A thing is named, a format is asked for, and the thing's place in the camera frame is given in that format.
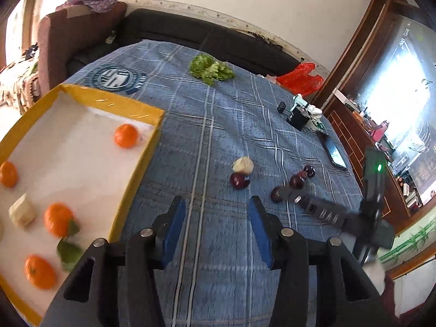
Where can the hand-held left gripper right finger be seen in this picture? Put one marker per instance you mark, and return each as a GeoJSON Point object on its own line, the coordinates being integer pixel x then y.
{"type": "Point", "coordinates": [262, 233]}

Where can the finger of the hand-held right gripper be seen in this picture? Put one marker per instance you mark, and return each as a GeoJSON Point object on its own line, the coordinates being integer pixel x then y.
{"type": "Point", "coordinates": [323, 213]}

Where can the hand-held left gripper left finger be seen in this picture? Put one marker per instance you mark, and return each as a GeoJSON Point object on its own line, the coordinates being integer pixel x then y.
{"type": "Point", "coordinates": [173, 231]}

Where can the dark purple plum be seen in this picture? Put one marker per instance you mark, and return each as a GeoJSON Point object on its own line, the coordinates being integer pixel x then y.
{"type": "Point", "coordinates": [239, 180]}
{"type": "Point", "coordinates": [276, 195]}
{"type": "Point", "coordinates": [309, 171]}

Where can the orange mandarin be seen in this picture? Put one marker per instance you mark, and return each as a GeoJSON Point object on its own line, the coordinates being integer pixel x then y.
{"type": "Point", "coordinates": [8, 173]}
{"type": "Point", "coordinates": [126, 135]}
{"type": "Point", "coordinates": [40, 271]}
{"type": "Point", "coordinates": [57, 219]}

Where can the yellow-rimmed white box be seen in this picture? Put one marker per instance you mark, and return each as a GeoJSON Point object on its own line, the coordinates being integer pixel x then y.
{"type": "Point", "coordinates": [85, 163]}

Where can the peeled sugarcane piece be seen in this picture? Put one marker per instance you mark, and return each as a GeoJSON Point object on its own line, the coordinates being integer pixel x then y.
{"type": "Point", "coordinates": [242, 164]}
{"type": "Point", "coordinates": [22, 210]}

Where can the red jujube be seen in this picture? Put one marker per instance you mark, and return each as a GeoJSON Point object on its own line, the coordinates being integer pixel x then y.
{"type": "Point", "coordinates": [297, 181]}

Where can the black smartphone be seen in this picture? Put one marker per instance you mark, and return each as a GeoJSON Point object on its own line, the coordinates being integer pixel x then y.
{"type": "Point", "coordinates": [333, 151]}

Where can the brown wooden cabinet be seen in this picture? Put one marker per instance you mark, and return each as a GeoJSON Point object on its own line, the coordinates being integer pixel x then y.
{"type": "Point", "coordinates": [357, 133]}

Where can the green bamboo print cloth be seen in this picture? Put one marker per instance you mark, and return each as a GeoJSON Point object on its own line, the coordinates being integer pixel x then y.
{"type": "Point", "coordinates": [408, 242]}

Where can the black square container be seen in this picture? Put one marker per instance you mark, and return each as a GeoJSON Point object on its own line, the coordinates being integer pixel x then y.
{"type": "Point", "coordinates": [299, 118]}

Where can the blue plaid blanket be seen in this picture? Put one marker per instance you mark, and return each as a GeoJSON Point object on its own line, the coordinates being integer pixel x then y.
{"type": "Point", "coordinates": [211, 136]}

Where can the small black block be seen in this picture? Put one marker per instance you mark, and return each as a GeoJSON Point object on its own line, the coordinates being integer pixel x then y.
{"type": "Point", "coordinates": [282, 107]}

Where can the red plastic bag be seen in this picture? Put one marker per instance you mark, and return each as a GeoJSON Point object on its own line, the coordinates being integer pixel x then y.
{"type": "Point", "coordinates": [301, 80]}

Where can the green lettuce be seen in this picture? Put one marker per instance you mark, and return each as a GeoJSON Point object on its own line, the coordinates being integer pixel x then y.
{"type": "Point", "coordinates": [211, 70]}

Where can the black sofa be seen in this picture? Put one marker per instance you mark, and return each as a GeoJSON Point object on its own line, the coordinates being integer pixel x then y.
{"type": "Point", "coordinates": [163, 29]}

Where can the patterned throw cloth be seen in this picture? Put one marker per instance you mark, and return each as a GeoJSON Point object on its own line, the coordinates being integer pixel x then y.
{"type": "Point", "coordinates": [20, 85]}

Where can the brown armchair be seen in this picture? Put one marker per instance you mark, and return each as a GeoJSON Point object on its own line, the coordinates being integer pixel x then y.
{"type": "Point", "coordinates": [68, 41]}

